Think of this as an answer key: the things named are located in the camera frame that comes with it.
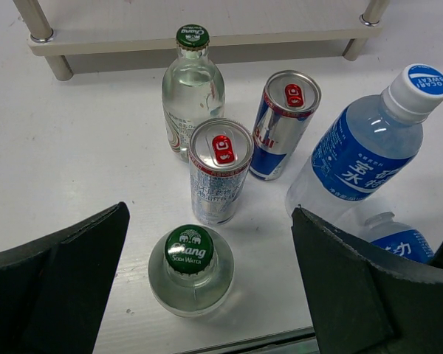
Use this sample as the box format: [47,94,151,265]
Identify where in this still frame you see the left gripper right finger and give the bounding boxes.
[292,207,443,353]

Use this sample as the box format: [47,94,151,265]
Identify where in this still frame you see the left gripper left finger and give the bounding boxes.
[0,202,130,353]

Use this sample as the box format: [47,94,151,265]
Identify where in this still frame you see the Pocari Sweat bottle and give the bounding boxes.
[285,63,443,223]
[335,210,436,265]

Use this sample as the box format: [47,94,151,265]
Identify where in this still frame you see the glass soda water bottle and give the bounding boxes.
[162,24,225,162]
[148,224,235,318]

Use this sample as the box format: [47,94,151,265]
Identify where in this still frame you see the white two-tier shelf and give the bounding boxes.
[15,1,388,81]

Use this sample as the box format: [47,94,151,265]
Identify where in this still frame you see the near Red Bull can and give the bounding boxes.
[188,118,254,225]

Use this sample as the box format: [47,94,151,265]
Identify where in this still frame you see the red bull can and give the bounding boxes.
[188,118,254,225]
[250,70,321,181]

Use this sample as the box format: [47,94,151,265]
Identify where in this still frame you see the far Red Bull can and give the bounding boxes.
[250,70,321,181]

